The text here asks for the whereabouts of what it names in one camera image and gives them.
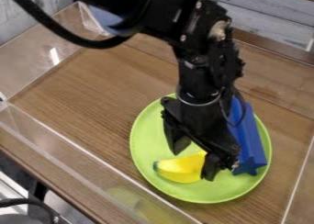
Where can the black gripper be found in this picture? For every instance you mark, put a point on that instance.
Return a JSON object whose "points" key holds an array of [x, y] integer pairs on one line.
{"points": [[200, 125]]}

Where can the green round plate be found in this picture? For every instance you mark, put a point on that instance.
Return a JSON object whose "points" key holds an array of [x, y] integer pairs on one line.
{"points": [[148, 147]]}

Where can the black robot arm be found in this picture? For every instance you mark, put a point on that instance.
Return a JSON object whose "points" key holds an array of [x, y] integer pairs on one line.
{"points": [[195, 26]]}

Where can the clear acrylic front wall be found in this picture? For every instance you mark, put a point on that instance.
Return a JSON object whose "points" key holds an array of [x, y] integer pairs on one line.
{"points": [[105, 195]]}

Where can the blue star-shaped block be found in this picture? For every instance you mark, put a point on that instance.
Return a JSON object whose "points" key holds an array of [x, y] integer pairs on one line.
{"points": [[251, 157]]}

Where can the yellow toy banana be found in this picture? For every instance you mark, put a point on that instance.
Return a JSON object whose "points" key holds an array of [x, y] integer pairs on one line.
{"points": [[182, 170]]}

